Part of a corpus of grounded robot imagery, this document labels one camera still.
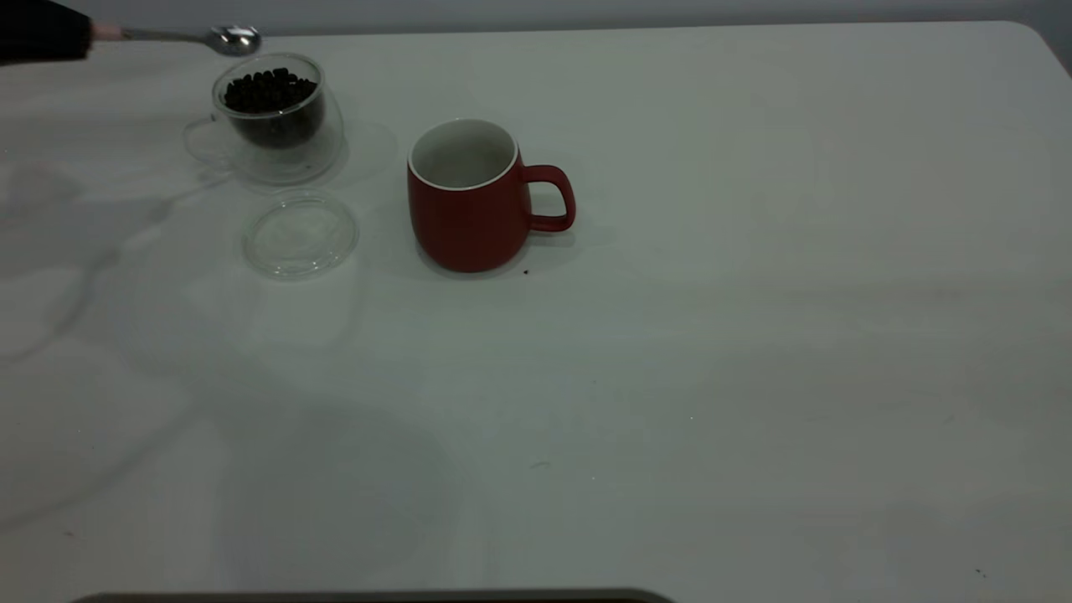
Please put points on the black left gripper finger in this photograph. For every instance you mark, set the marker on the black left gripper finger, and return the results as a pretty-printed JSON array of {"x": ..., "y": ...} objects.
[
  {"x": 42, "y": 47},
  {"x": 42, "y": 18}
]

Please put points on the red ceramic mug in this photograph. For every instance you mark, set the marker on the red ceramic mug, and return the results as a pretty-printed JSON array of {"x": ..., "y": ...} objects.
[{"x": 465, "y": 226}]

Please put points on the clear glass cup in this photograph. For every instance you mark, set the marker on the clear glass cup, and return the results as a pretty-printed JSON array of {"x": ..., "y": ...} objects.
[{"x": 314, "y": 155}]

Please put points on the clear glass lid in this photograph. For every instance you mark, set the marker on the clear glass lid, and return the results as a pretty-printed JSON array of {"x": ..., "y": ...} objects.
[{"x": 300, "y": 236}]

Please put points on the dark coffee beans pile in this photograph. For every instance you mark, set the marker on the dark coffee beans pile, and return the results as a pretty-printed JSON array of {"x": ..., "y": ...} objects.
[{"x": 268, "y": 94}]

